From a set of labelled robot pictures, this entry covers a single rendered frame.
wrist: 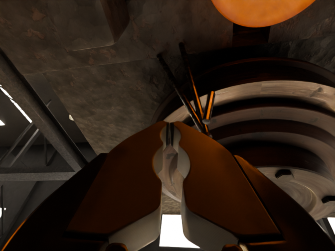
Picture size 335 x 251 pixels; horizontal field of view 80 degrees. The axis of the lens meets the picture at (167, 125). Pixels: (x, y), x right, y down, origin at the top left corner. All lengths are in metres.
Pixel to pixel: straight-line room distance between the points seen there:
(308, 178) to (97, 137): 0.57
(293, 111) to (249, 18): 0.15
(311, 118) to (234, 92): 0.13
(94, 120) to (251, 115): 0.45
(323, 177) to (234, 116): 0.16
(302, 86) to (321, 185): 0.16
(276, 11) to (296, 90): 0.12
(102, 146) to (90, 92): 0.22
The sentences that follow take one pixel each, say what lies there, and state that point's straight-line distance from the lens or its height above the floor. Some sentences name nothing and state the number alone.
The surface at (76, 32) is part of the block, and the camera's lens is 0.31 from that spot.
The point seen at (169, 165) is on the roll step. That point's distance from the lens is 0.44.
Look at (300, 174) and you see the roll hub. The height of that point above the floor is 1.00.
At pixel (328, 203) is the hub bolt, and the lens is 0.46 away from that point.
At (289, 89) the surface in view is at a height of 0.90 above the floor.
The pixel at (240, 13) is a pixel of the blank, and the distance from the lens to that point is 0.31.
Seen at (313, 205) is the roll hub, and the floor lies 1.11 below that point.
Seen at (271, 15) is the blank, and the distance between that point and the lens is 0.32.
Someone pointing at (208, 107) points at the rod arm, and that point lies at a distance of 0.26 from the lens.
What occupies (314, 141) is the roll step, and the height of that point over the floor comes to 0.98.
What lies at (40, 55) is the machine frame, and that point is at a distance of 0.50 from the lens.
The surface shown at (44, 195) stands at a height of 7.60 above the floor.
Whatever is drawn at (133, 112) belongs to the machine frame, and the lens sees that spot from 0.58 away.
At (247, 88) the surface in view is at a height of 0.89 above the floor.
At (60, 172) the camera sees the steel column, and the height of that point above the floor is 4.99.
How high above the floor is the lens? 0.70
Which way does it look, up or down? 43 degrees up
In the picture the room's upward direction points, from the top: 166 degrees clockwise
